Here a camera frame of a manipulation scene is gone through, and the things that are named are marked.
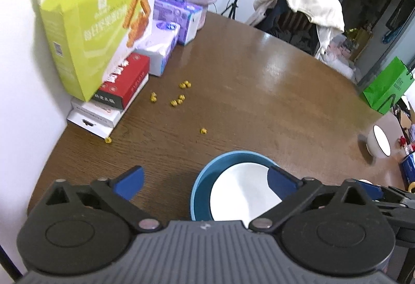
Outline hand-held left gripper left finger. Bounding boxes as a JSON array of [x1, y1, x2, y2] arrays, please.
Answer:
[[46, 165, 162, 233]]

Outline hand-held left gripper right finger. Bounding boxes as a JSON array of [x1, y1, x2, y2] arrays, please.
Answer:
[[249, 165, 372, 232]]

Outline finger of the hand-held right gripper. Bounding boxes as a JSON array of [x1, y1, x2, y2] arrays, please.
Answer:
[[354, 179, 384, 199], [376, 186, 415, 217]]

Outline white bowl with black rim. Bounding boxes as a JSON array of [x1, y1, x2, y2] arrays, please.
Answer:
[[210, 162, 285, 222], [366, 125, 392, 159]]

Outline blue ribbed bowl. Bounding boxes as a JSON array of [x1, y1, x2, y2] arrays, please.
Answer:
[[190, 151, 283, 223]]

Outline blue tissue pack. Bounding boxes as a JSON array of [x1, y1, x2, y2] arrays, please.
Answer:
[[399, 152, 415, 186]]

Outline flat white box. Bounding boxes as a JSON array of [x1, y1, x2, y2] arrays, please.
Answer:
[[66, 75, 150, 139]]

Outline scattered yellow kernels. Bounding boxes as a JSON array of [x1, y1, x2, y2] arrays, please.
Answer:
[[104, 80, 209, 144]]

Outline green paper bag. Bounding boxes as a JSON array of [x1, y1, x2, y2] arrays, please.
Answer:
[[362, 56, 415, 115]]

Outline red box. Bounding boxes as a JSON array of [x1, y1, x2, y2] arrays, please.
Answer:
[[91, 52, 151, 110]]

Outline purple tissue pack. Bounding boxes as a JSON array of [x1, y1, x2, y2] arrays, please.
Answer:
[[134, 19, 182, 77]]

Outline yellow-green snack box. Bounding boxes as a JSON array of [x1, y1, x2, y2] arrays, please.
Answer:
[[37, 0, 160, 102]]

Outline dark wooden chair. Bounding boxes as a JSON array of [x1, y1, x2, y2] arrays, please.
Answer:
[[275, 0, 322, 55]]

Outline purple and white box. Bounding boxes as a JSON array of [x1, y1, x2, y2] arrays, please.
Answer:
[[153, 0, 204, 46]]

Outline cream jacket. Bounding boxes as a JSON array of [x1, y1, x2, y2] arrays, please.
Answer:
[[253, 0, 345, 60]]

